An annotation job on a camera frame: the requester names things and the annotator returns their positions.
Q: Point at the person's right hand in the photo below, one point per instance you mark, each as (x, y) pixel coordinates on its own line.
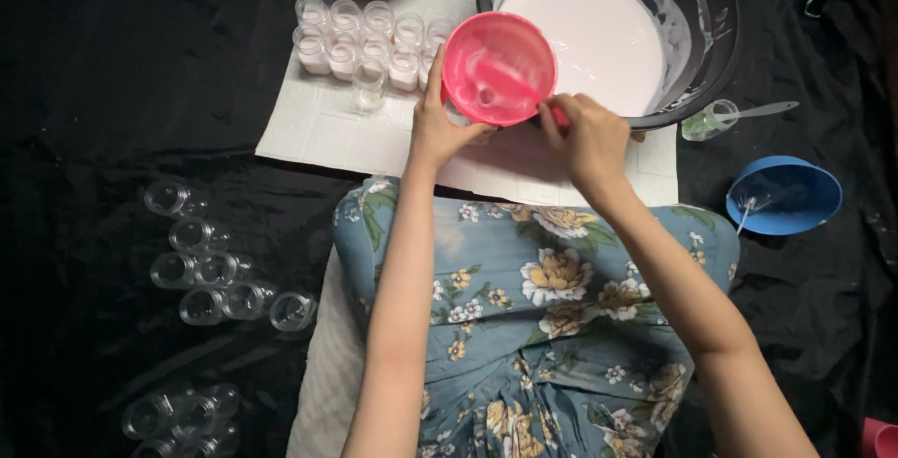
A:
(593, 142)

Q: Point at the person's left hand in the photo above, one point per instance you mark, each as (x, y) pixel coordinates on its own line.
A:
(431, 128)

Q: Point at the pink plastic scoop bowl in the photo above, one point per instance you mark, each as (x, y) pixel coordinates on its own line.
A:
(498, 68)

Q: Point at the empty clear plastic cup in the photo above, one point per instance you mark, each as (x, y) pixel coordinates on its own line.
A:
(368, 86)

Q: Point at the white paper mat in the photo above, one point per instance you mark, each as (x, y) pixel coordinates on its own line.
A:
(330, 128)

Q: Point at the clear cup with green residue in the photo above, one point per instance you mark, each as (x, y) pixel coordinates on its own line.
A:
(701, 125)

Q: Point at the white liquid batter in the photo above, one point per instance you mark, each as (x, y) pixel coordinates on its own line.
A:
(596, 30)

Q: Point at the group of filled clear cups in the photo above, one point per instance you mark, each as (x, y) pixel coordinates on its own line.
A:
(351, 40)

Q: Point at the blue floral dress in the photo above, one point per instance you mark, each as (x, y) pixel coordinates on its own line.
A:
(547, 289)

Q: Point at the large black mixing bowl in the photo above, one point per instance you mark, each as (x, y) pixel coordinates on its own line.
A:
(701, 30)

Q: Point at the small clear plastic spoon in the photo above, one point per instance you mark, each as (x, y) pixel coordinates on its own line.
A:
(747, 211)

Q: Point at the long clear plastic spoon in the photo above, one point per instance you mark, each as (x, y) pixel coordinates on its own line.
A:
(765, 109)

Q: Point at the blue plastic bowl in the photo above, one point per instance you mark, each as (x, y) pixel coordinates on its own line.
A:
(793, 195)

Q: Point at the pile of empty clear cups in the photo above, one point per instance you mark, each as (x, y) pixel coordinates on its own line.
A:
(210, 268)
(175, 419)

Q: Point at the white textured cloth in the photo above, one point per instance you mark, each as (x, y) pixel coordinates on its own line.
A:
(326, 381)

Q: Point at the black plastic sheet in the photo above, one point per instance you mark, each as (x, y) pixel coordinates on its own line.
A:
(105, 58)

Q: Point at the pink plastic container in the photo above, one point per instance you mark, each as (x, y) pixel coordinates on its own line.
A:
(882, 438)

